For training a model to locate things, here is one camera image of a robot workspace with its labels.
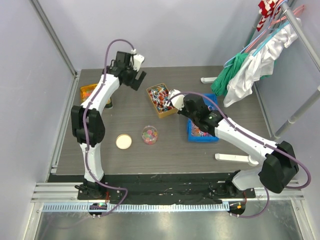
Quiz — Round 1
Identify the gold tin of lollipops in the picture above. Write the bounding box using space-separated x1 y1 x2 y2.
146 83 178 119

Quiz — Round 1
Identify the gold tin of star candies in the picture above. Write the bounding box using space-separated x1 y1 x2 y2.
79 83 113 109

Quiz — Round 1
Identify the clear plastic jar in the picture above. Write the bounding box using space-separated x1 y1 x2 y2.
141 125 159 145

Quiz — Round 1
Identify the beige jar lid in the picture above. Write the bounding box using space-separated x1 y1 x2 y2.
115 134 132 150

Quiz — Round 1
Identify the silver metal scoop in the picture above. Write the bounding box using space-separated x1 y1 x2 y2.
168 89 180 99

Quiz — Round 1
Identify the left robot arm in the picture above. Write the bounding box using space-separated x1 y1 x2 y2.
70 50 146 200

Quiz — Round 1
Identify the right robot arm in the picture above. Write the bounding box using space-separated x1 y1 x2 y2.
172 93 299 198

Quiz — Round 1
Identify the blue plastic bin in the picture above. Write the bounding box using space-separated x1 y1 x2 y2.
186 93 219 143

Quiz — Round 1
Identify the green garment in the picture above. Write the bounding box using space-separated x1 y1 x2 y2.
210 52 249 96

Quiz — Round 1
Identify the red white garment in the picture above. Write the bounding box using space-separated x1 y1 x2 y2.
256 0 284 32

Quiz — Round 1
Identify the white clothes rack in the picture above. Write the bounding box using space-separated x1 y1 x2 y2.
200 0 320 167

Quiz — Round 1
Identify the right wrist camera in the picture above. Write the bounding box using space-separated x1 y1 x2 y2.
169 93 185 111

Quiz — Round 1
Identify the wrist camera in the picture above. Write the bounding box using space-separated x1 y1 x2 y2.
130 49 145 72
169 93 185 111

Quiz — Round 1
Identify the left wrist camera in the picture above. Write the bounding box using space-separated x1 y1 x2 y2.
130 49 145 72

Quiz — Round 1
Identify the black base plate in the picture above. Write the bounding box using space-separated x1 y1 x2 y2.
48 172 258 205

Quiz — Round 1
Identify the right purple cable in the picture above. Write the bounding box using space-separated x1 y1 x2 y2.
166 91 312 219

